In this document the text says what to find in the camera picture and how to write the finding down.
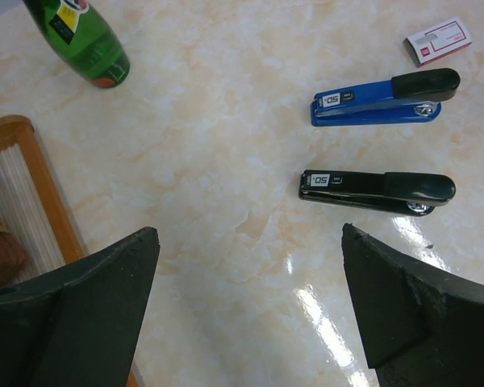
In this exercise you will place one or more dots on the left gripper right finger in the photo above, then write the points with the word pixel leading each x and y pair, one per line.
pixel 419 325

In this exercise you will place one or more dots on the wooden shelf rack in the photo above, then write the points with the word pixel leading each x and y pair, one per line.
pixel 36 234

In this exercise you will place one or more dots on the black stapler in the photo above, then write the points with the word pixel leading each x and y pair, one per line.
pixel 409 194

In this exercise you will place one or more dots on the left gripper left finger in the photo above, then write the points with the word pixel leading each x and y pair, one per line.
pixel 79 325

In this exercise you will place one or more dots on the red staple box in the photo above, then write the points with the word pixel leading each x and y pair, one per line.
pixel 438 41

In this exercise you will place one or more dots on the blue stapler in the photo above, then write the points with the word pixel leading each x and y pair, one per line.
pixel 409 98

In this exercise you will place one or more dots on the green glass bottle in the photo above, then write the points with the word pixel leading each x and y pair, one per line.
pixel 83 39

